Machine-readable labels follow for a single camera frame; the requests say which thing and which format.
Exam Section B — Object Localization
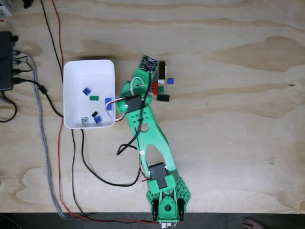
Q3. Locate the white long lego brick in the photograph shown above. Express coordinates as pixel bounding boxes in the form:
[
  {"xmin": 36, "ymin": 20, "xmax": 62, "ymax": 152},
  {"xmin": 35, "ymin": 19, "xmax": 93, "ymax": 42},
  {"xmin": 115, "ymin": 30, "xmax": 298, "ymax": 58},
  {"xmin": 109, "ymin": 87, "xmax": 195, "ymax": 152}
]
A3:
[{"xmin": 157, "ymin": 64, "xmax": 168, "ymax": 84}]

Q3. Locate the white plastic bin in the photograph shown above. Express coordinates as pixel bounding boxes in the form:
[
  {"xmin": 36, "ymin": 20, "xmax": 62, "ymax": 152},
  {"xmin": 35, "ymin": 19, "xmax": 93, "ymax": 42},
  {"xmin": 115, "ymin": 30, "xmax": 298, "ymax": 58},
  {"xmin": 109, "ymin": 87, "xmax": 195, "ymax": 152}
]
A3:
[{"xmin": 62, "ymin": 59, "xmax": 116, "ymax": 130}]

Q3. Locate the black usb hub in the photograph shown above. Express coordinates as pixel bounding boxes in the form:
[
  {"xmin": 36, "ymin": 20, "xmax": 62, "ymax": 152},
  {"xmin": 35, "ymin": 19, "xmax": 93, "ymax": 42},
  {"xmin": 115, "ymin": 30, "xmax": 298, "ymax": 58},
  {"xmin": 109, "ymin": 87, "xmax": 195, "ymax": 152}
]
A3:
[{"xmin": 0, "ymin": 31, "xmax": 14, "ymax": 91}]

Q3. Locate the white power supply box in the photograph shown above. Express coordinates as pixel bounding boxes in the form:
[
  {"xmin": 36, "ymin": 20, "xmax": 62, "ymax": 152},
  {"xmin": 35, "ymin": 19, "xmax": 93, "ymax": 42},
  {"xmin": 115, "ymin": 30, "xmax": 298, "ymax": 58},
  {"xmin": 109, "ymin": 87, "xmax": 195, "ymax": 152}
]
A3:
[{"xmin": 0, "ymin": 0, "xmax": 13, "ymax": 17}]

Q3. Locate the person's foot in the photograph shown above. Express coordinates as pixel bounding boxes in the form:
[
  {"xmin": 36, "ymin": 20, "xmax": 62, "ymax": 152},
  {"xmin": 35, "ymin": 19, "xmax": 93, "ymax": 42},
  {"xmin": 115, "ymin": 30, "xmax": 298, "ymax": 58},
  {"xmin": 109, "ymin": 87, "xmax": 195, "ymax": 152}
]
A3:
[{"xmin": 242, "ymin": 216, "xmax": 265, "ymax": 229}]

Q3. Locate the short white servo wire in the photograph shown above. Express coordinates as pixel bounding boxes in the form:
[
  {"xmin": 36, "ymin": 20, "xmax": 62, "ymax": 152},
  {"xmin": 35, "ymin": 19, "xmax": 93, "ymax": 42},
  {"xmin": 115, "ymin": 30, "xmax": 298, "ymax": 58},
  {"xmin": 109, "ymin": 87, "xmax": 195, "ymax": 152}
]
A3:
[{"xmin": 130, "ymin": 76, "xmax": 144, "ymax": 89}]

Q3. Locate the black camera circuit board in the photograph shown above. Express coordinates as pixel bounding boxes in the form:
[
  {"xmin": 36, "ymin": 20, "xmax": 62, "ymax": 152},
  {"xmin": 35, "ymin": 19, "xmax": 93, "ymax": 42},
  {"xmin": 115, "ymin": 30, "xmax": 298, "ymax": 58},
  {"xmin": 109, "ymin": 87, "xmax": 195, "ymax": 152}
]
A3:
[{"xmin": 140, "ymin": 54, "xmax": 158, "ymax": 72}]

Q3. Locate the looped white servo wire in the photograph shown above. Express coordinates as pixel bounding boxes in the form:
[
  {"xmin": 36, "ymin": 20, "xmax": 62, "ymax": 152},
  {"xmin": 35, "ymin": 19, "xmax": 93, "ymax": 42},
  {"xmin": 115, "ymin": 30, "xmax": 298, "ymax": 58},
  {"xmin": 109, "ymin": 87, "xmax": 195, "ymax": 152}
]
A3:
[{"xmin": 106, "ymin": 97, "xmax": 126, "ymax": 123}]

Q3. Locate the white and red servo wire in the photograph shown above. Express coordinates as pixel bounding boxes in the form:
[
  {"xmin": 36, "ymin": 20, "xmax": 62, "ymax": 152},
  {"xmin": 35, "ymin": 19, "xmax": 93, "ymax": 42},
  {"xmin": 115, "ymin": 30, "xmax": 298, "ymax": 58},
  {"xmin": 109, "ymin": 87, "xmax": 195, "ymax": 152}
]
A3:
[{"xmin": 139, "ymin": 149, "xmax": 151, "ymax": 184}]

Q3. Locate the black camera cable with ferrite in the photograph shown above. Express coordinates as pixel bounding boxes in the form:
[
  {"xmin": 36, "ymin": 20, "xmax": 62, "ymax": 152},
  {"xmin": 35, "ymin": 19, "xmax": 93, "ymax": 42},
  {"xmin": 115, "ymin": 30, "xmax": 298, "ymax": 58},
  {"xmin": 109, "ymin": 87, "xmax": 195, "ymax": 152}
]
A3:
[{"xmin": 11, "ymin": 70, "xmax": 153, "ymax": 187}]

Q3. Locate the thin black power wire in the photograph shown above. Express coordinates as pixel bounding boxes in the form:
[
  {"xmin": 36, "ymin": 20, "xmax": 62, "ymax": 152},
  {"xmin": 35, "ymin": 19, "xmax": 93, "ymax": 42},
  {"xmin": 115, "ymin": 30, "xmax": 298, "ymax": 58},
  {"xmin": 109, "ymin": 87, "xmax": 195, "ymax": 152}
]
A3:
[{"xmin": 40, "ymin": 0, "xmax": 160, "ymax": 225}]

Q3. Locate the grey braided cable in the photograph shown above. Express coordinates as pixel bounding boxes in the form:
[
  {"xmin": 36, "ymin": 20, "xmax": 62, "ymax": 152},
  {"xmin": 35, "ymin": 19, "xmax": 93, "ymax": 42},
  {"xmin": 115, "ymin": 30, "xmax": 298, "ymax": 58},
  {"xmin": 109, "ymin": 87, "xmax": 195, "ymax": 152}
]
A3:
[
  {"xmin": 13, "ymin": 49, "xmax": 70, "ymax": 220},
  {"xmin": 13, "ymin": 60, "xmax": 70, "ymax": 220}
]

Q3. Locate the thin black usb cable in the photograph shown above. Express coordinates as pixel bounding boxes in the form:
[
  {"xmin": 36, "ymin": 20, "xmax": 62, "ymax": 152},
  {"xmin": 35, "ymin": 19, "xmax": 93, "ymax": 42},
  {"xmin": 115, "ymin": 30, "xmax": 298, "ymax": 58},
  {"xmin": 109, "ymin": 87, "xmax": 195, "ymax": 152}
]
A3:
[{"xmin": 11, "ymin": 56, "xmax": 33, "ymax": 73}]

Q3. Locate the thin red power wire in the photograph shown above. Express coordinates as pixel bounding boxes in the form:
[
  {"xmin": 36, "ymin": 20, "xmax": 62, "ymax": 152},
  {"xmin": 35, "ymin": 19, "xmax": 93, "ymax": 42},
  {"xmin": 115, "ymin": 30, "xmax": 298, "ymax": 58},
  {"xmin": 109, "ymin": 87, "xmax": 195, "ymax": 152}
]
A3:
[{"xmin": 51, "ymin": 0, "xmax": 160, "ymax": 225}]

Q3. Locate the black looped cable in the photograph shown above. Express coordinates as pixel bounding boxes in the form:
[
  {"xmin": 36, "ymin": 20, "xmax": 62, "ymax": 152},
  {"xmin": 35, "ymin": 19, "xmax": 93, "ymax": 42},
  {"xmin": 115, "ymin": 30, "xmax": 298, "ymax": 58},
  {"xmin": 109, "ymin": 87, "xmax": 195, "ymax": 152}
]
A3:
[{"xmin": 0, "ymin": 92, "xmax": 19, "ymax": 124}]

